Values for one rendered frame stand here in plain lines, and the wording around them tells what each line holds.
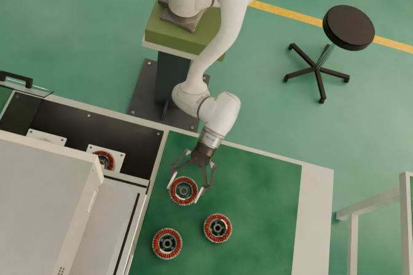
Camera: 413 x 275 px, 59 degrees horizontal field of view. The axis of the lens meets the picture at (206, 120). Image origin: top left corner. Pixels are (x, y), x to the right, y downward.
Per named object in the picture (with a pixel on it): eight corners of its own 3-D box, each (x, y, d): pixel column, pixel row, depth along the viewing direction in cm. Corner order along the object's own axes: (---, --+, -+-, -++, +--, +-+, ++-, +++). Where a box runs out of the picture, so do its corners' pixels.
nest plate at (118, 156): (89, 145, 149) (88, 143, 148) (125, 154, 150) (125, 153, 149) (75, 180, 142) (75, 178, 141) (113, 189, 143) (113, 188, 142)
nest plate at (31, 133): (30, 129, 147) (29, 128, 146) (66, 139, 148) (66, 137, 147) (13, 164, 141) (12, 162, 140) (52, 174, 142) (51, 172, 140)
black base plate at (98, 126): (16, 94, 155) (15, 91, 153) (163, 132, 159) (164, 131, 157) (-40, 201, 134) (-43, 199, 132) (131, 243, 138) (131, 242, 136)
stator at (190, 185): (176, 173, 146) (177, 170, 142) (201, 186, 145) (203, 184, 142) (163, 198, 141) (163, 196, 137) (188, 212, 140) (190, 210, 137)
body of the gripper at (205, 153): (196, 140, 136) (185, 162, 137) (217, 150, 136) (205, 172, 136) (198, 138, 144) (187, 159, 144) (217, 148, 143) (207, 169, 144)
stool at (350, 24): (289, 37, 293) (320, -16, 243) (347, 53, 295) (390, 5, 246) (281, 94, 268) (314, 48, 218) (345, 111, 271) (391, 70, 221)
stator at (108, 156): (92, 149, 147) (91, 145, 144) (119, 156, 148) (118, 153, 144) (81, 175, 142) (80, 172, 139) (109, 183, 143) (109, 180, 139)
